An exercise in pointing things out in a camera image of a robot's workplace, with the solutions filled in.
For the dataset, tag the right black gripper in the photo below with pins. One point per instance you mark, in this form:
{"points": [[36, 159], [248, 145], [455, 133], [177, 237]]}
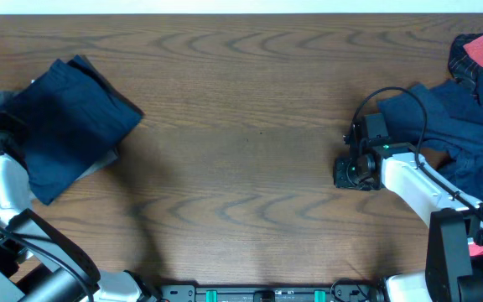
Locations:
{"points": [[341, 180]]}

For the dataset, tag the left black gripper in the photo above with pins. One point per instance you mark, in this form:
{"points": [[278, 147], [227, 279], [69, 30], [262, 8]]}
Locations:
{"points": [[10, 122]]}

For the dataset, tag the navy blue shorts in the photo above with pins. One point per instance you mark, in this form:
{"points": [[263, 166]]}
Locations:
{"points": [[69, 126]]}

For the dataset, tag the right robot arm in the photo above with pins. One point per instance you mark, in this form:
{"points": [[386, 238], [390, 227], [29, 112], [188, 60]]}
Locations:
{"points": [[454, 263]]}

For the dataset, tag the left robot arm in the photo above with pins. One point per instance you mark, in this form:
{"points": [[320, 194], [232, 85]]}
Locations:
{"points": [[39, 263]]}

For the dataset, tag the grey folded shorts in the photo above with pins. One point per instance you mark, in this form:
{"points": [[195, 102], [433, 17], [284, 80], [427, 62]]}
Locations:
{"points": [[103, 161]]}

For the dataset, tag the navy garment in pile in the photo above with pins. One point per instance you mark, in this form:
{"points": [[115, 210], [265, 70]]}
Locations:
{"points": [[455, 126]]}

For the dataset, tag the dark plaid garment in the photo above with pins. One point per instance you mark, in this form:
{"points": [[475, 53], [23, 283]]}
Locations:
{"points": [[466, 63]]}

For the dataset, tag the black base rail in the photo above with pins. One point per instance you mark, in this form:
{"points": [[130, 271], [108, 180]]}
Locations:
{"points": [[341, 290]]}

